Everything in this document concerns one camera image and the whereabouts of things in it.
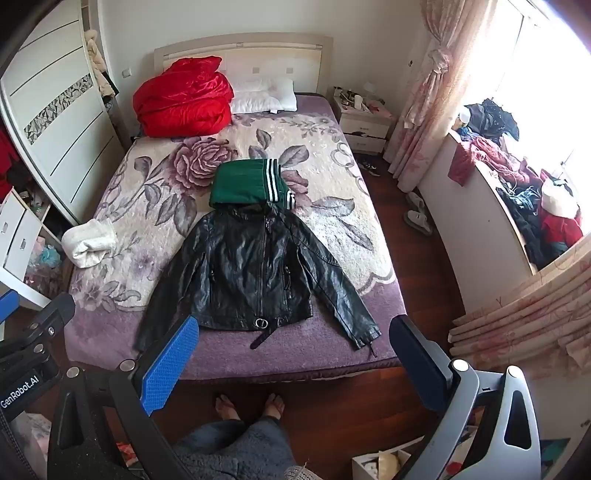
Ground white rolled cloth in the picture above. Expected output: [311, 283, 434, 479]
[61, 218, 118, 270]

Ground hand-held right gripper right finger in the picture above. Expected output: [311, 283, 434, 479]
[389, 315, 541, 480]

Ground person's right foot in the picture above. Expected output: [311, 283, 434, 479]
[263, 393, 286, 422]

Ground white cardboard box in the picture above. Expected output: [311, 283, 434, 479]
[351, 436, 426, 480]

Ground black leather jacket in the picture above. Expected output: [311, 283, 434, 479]
[134, 203, 382, 356]

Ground person's left foot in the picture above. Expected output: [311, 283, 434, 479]
[215, 393, 242, 423]

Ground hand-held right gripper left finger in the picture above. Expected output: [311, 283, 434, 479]
[48, 316, 200, 480]

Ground white nightstand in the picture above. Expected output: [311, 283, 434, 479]
[332, 87, 394, 155]

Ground pile of clothes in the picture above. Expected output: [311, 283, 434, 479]
[448, 98, 585, 271]

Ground pink floral curtain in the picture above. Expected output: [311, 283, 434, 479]
[450, 244, 591, 384]
[390, 0, 502, 192]

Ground white pillow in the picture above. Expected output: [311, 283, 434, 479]
[229, 78, 297, 114]

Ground green garment with white stripes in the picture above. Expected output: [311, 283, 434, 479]
[209, 158, 297, 214]

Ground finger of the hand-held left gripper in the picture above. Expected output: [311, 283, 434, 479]
[0, 290, 20, 325]
[0, 293, 76, 365]

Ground white wardrobe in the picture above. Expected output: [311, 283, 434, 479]
[0, 0, 125, 227]

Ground red duvet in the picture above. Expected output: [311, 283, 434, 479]
[133, 56, 234, 138]

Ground person's dark trousers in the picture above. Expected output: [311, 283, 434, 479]
[173, 418, 296, 480]

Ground person's foot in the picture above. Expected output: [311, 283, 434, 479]
[263, 393, 286, 422]
[215, 393, 242, 423]

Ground hanging beige garment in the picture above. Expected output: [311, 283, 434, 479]
[83, 30, 116, 100]

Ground bright window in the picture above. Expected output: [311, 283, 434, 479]
[489, 0, 591, 185]

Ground red hanging clothes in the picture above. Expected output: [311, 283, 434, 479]
[0, 129, 24, 199]

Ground purple floral blanket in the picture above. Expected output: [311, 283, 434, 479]
[65, 95, 407, 380]

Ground beige bed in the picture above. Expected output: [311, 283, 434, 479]
[62, 34, 408, 383]

